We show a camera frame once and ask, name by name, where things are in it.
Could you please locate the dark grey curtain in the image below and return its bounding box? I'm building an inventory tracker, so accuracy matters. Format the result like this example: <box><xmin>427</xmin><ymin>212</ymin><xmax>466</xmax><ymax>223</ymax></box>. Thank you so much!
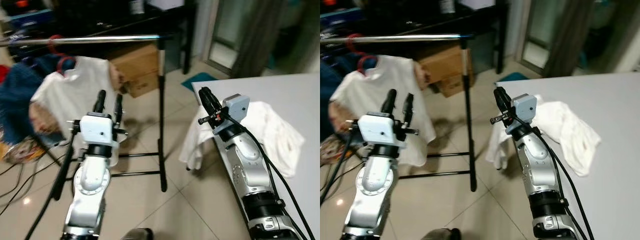
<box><xmin>232</xmin><ymin>0</ymin><xmax>281</xmax><ymax>78</ymax></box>
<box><xmin>545</xmin><ymin>0</ymin><xmax>593</xmax><ymax>78</ymax></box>

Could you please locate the black desk shelf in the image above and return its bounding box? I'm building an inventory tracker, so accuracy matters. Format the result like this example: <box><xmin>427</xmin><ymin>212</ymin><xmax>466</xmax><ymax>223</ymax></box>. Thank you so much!
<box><xmin>320</xmin><ymin>0</ymin><xmax>508</xmax><ymax>76</ymax></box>
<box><xmin>0</xmin><ymin>0</ymin><xmax>196</xmax><ymax>76</ymax></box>

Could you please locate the black floor cable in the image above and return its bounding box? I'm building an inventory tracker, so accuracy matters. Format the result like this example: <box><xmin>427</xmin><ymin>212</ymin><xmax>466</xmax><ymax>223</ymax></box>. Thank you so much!
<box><xmin>0</xmin><ymin>155</ymin><xmax>71</xmax><ymax>216</ymax></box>
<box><xmin>320</xmin><ymin>160</ymin><xmax>351</xmax><ymax>201</ymax></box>

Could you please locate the red plastic hanger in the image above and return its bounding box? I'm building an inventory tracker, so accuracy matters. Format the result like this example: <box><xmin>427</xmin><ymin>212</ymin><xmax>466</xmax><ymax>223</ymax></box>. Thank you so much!
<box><xmin>47</xmin><ymin>35</ymin><xmax>77</xmax><ymax>75</ymax></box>
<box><xmin>347</xmin><ymin>33</ymin><xmax>378</xmax><ymax>76</ymax></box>

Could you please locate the glass sliding door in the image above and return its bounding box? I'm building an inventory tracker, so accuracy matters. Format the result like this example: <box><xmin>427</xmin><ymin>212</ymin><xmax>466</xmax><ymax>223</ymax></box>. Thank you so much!
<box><xmin>205</xmin><ymin>0</ymin><xmax>251</xmax><ymax>76</ymax></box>
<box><xmin>520</xmin><ymin>0</ymin><xmax>556</xmax><ymax>71</ymax></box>

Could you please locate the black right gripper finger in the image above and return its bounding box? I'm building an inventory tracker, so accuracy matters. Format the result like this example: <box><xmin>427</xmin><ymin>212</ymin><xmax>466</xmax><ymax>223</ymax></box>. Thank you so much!
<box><xmin>493</xmin><ymin>86</ymin><xmax>507</xmax><ymax>114</ymax></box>
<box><xmin>206</xmin><ymin>90</ymin><xmax>223</xmax><ymax>115</ymax></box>
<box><xmin>500</xmin><ymin>89</ymin><xmax>514</xmax><ymax>114</ymax></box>
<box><xmin>198</xmin><ymin>87</ymin><xmax>215</xmax><ymax>114</ymax></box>

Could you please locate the colourful patterned cloth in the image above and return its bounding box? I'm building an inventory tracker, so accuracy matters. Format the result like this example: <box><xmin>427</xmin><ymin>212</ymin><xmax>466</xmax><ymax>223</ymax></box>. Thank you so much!
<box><xmin>320</xmin><ymin>135</ymin><xmax>351</xmax><ymax>166</ymax></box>
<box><xmin>0</xmin><ymin>140</ymin><xmax>43</xmax><ymax>165</ymax></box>

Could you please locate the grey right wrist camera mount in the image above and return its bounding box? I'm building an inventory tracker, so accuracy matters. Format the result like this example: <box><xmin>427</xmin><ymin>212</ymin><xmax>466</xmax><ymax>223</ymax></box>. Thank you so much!
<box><xmin>510</xmin><ymin>93</ymin><xmax>538</xmax><ymax>133</ymax></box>
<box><xmin>221</xmin><ymin>95</ymin><xmax>250</xmax><ymax>133</ymax></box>

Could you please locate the teal floor mat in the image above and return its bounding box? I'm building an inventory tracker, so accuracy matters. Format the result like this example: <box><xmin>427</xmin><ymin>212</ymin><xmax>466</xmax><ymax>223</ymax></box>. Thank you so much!
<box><xmin>497</xmin><ymin>72</ymin><xmax>530</xmax><ymax>84</ymax></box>
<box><xmin>181</xmin><ymin>72</ymin><xmax>218</xmax><ymax>93</ymax></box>

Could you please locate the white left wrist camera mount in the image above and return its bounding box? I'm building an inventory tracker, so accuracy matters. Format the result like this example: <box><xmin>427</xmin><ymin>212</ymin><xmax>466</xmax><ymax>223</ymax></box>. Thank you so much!
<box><xmin>357</xmin><ymin>113</ymin><xmax>397</xmax><ymax>148</ymax></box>
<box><xmin>79</xmin><ymin>113</ymin><xmax>116</xmax><ymax>147</ymax></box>

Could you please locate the brown cardboard box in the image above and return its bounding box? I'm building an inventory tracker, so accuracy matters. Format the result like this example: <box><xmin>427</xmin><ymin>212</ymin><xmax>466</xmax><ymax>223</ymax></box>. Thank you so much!
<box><xmin>107</xmin><ymin>44</ymin><xmax>162</xmax><ymax>99</ymax></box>
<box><xmin>417</xmin><ymin>44</ymin><xmax>473</xmax><ymax>98</ymax></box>

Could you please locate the plain white shirt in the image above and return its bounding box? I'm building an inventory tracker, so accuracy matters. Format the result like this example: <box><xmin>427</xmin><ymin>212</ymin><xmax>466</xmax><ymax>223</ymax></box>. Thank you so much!
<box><xmin>179</xmin><ymin>101</ymin><xmax>306</xmax><ymax>178</ymax></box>
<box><xmin>486</xmin><ymin>95</ymin><xmax>602</xmax><ymax>177</ymax></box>

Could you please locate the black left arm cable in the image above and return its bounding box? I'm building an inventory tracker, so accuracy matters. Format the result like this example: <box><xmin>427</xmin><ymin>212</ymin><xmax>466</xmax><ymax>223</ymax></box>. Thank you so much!
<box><xmin>24</xmin><ymin>120</ymin><xmax>82</xmax><ymax>240</ymax></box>
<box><xmin>320</xmin><ymin>127</ymin><xmax>361</xmax><ymax>206</ymax></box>

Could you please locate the white shirt with tan cuffs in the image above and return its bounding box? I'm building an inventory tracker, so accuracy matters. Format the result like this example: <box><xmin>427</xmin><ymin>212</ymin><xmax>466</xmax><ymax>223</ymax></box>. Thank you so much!
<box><xmin>327</xmin><ymin>54</ymin><xmax>437</xmax><ymax>168</ymax></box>
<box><xmin>29</xmin><ymin>56</ymin><xmax>126</xmax><ymax>168</ymax></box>

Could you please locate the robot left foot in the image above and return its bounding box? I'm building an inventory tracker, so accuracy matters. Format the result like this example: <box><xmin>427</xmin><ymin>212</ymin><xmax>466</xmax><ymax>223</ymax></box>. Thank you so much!
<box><xmin>420</xmin><ymin>227</ymin><xmax>461</xmax><ymax>240</ymax></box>
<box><xmin>120</xmin><ymin>227</ymin><xmax>153</xmax><ymax>240</ymax></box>

